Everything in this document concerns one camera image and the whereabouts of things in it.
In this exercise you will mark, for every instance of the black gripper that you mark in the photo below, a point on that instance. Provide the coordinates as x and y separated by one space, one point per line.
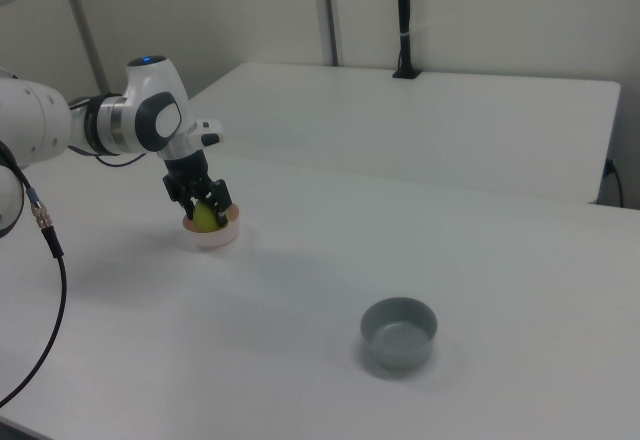
186 172

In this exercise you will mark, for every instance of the green yellow pear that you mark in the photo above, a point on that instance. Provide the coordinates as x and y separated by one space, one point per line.
205 217

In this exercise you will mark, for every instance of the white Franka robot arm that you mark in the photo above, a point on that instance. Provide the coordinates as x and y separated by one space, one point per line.
95 120

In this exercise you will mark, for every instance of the pink plastic bowl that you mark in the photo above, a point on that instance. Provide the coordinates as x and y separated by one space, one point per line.
216 236

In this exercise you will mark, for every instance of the grey plastic bowl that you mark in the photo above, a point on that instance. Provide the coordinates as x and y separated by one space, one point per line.
398 332

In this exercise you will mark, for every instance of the white side table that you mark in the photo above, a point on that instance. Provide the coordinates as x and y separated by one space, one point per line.
410 125

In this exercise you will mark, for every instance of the grey partition frame post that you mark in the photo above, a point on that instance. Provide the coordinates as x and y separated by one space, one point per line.
332 10
85 25

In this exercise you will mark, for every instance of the black camera stand pole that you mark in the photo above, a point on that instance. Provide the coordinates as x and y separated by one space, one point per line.
405 20

